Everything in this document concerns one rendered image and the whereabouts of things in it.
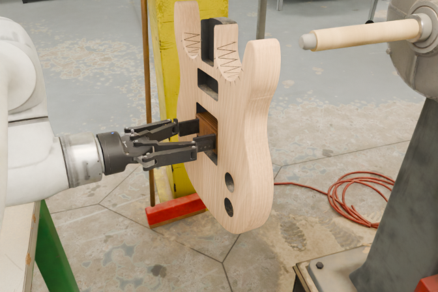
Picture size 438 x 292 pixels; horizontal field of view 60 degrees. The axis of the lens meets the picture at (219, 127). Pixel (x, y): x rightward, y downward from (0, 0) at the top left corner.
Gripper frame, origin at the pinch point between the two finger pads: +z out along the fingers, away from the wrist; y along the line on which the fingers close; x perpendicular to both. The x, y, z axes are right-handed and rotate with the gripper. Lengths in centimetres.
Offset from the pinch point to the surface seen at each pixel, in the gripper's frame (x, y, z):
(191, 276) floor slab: -96, -51, 17
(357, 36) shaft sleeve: 21.1, 17.9, 17.5
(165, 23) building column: 7, -75, 19
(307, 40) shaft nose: 20.7, 16.0, 9.6
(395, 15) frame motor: 22.1, 10.8, 33.9
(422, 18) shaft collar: 23.3, 19.8, 28.9
